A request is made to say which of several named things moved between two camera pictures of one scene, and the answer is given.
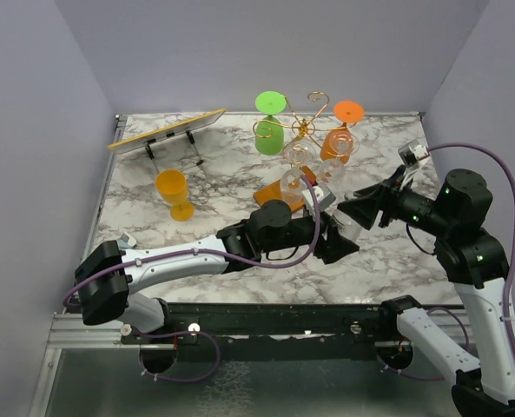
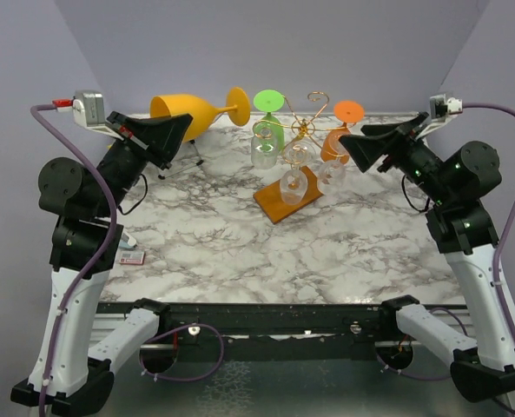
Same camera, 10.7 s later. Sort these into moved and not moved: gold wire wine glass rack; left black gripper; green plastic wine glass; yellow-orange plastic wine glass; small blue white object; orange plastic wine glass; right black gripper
Moved: yellow-orange plastic wine glass; right black gripper; left black gripper
Not moved: green plastic wine glass; small blue white object; orange plastic wine glass; gold wire wine glass rack
